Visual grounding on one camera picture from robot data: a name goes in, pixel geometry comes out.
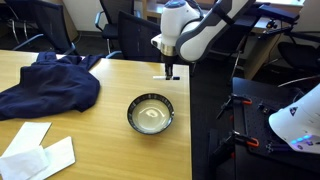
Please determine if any black mesh back office chair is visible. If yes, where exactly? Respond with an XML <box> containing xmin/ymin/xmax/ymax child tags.
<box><xmin>105</xmin><ymin>10</ymin><xmax>168</xmax><ymax>63</ymax></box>

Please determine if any black chair with chrome frame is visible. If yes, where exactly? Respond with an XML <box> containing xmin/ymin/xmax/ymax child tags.
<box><xmin>0</xmin><ymin>0</ymin><xmax>80</xmax><ymax>56</ymax></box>

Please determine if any navy blue cloth garment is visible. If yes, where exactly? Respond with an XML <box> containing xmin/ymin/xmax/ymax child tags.
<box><xmin>0</xmin><ymin>50</ymin><xmax>105</xmax><ymax>122</ymax></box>

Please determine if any white device on black stand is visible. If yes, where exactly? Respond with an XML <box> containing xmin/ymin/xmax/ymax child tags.
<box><xmin>231</xmin><ymin>76</ymin><xmax>320</xmax><ymax>174</ymax></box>

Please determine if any folded white paper sheet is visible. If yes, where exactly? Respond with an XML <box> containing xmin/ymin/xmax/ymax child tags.
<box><xmin>29</xmin><ymin>135</ymin><xmax>77</xmax><ymax>180</ymax></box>

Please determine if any white marker with black cap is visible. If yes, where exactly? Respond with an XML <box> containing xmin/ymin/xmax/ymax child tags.
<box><xmin>152</xmin><ymin>75</ymin><xmax>181</xmax><ymax>82</ymax></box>

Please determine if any black camera on mount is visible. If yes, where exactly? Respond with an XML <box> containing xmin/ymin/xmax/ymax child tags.
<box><xmin>258</xmin><ymin>3</ymin><xmax>301</xmax><ymax>38</ymax></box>

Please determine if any black clamp with orange handle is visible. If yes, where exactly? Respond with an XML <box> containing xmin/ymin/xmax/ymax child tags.
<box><xmin>216</xmin><ymin>94</ymin><xmax>254</xmax><ymax>120</ymax></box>
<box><xmin>211</xmin><ymin>130</ymin><xmax>261</xmax><ymax>162</ymax></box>

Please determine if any crumpled white tissue paper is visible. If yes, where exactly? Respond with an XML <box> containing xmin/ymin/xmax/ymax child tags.
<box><xmin>0</xmin><ymin>145</ymin><xmax>50</xmax><ymax>180</ymax></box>

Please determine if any dark rimmed ceramic bowl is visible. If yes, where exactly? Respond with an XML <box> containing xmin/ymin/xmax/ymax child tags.
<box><xmin>126</xmin><ymin>93</ymin><xmax>175</xmax><ymax>136</ymax></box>

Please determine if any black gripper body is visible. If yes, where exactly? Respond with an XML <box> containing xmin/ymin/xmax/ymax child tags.
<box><xmin>161</xmin><ymin>54</ymin><xmax>178</xmax><ymax>67</ymax></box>

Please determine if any small black fixture block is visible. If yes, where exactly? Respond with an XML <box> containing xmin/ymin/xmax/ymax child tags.
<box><xmin>257</xmin><ymin>103</ymin><xmax>273</xmax><ymax>116</ymax></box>

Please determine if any small blue bracket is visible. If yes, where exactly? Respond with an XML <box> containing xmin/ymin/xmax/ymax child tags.
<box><xmin>265</xmin><ymin>142</ymin><xmax>275</xmax><ymax>154</ymax></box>

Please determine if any black round seat office chair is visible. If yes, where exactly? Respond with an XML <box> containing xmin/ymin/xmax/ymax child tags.
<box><xmin>276</xmin><ymin>31</ymin><xmax>320</xmax><ymax>89</ymax></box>

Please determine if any black office chair with armrests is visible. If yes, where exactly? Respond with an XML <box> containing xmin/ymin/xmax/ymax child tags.
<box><xmin>94</xmin><ymin>0</ymin><xmax>135</xmax><ymax>54</ymax></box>

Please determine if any flat white paper sheet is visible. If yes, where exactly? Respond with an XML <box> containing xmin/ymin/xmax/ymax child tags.
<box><xmin>1</xmin><ymin>121</ymin><xmax>53</xmax><ymax>158</ymax></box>

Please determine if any dark chair with chrome legs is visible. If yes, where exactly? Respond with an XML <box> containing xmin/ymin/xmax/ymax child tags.
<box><xmin>191</xmin><ymin>13</ymin><xmax>261</xmax><ymax>81</ymax></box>

